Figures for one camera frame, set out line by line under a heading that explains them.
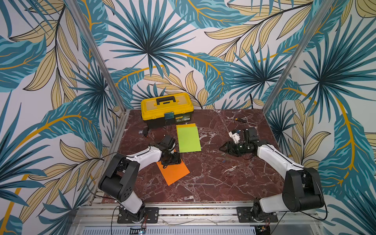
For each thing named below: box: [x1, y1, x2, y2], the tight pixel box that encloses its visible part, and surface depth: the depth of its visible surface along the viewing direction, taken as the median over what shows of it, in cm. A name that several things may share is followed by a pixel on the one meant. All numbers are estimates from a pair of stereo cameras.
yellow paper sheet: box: [175, 122, 197, 130], surface depth 112 cm
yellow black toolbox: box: [140, 92, 195, 130], surface depth 102 cm
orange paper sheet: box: [156, 159, 190, 187], surface depth 88 cm
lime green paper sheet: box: [177, 126, 202, 154], surface depth 106 cm
